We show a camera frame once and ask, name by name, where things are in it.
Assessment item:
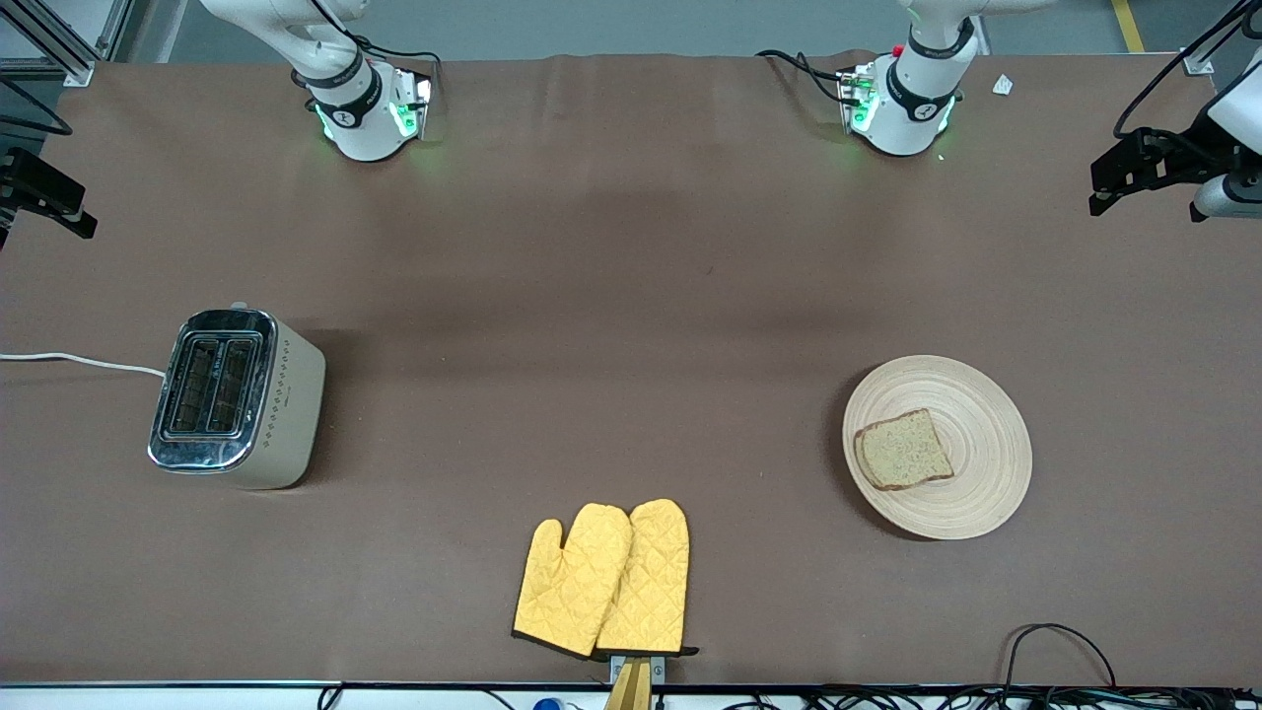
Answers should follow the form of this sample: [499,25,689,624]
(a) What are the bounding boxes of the black right arm base cable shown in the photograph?
[314,0,443,70]

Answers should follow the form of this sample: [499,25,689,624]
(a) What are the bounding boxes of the black left arm base cable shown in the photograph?
[755,48,847,106]

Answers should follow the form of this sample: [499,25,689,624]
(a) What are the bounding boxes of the aluminium frame profile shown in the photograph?
[0,0,135,89]

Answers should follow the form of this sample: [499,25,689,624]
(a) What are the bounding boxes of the black arm base cable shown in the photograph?
[755,48,847,106]
[314,0,443,70]

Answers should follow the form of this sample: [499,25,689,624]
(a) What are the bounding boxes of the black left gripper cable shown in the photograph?
[1113,0,1262,140]

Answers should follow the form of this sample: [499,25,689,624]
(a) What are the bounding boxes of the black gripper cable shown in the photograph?
[0,76,74,137]
[1113,0,1262,140]

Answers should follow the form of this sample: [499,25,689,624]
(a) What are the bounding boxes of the black cable bundle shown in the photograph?
[725,684,1262,710]

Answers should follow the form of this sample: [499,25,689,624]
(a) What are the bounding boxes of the black looped cable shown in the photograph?
[999,622,1118,693]

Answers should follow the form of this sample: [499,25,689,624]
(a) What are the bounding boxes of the white toaster power cord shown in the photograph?
[0,351,168,380]

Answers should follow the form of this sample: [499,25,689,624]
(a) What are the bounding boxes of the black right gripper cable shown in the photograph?
[0,76,74,137]

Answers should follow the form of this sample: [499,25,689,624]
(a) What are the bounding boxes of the brown bread slice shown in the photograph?
[853,407,956,492]

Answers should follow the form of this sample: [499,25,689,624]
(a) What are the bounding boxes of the yellow quilted oven mitt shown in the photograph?
[595,498,700,658]
[511,503,634,660]

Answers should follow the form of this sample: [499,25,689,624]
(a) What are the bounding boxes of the beige chrome two-slot toaster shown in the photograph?
[147,301,327,492]

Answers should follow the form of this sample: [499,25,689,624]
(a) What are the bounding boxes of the wooden stick with metal bracket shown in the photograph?
[602,654,667,710]

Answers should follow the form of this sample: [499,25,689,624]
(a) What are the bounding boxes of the round light wooden plate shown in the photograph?
[841,354,1034,542]

